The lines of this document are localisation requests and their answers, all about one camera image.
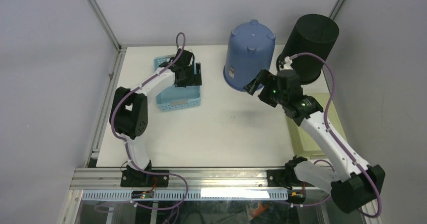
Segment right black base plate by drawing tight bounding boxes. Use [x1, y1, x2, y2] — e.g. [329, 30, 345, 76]
[266, 169, 302, 190]

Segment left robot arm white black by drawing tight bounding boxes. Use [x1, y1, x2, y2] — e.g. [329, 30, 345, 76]
[109, 48, 202, 187]

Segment large blue plastic bucket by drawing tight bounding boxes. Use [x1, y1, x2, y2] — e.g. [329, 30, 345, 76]
[223, 19, 276, 92]

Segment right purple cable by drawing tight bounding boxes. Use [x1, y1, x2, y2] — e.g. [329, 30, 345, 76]
[276, 52, 384, 218]

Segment light blue perforated basket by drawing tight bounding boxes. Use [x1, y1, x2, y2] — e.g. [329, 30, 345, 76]
[153, 53, 202, 112]

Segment white slotted cable duct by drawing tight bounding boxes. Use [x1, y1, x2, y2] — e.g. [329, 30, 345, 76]
[82, 188, 288, 201]

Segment orange object under table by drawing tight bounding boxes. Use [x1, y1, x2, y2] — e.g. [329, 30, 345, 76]
[249, 201, 269, 217]

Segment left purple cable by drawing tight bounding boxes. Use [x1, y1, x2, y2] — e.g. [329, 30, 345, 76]
[110, 32, 189, 212]

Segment purple cable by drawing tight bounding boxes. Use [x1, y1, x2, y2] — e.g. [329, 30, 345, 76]
[110, 32, 189, 212]
[276, 52, 384, 218]

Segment large black plastic bucket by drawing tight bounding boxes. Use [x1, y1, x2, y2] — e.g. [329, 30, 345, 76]
[275, 14, 339, 85]

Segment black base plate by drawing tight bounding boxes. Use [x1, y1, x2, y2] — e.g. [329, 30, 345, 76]
[266, 169, 302, 190]
[120, 168, 169, 188]

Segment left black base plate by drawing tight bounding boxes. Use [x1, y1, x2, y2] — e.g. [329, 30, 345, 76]
[120, 168, 169, 188]

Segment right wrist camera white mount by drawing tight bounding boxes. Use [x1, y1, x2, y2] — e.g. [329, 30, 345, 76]
[277, 56, 293, 71]

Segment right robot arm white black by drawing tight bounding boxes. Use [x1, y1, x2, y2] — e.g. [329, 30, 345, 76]
[243, 69, 385, 213]

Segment yellow-green perforated basket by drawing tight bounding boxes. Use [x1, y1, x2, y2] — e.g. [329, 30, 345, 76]
[286, 102, 347, 160]

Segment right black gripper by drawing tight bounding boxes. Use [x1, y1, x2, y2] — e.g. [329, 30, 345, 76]
[242, 69, 287, 108]

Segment aluminium front rail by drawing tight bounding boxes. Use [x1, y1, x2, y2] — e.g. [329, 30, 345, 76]
[70, 167, 371, 191]

